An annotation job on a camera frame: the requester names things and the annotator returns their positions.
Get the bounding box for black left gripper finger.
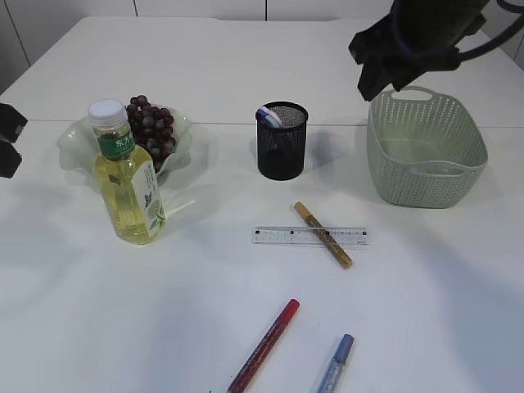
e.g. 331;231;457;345
0;103;28;143
0;141;22;178

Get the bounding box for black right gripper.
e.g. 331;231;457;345
347;0;462;102

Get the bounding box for purple grape bunch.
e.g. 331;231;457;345
126;95;177;173

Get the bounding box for pink purple scissors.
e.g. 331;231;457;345
262;106;283;129

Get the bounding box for blue scissors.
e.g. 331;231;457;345
256;107;279;128

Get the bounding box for gold glitter pen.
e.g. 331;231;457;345
294;201;353;269

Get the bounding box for clear plastic ruler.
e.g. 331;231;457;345
251;226;369;247

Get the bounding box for clear plastic sheet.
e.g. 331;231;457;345
411;162;464;176

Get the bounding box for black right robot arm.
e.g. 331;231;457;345
348;0;523;102

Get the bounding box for green wavy glass plate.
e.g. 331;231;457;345
56;107;196;217

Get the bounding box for green plastic woven basket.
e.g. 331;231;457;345
366;87;488;209

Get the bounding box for black mesh pen holder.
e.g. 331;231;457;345
255;102;309;181

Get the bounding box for red glitter pen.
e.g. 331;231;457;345
227;299;300;393

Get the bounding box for blue glitter pen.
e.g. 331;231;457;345
316;334;355;393

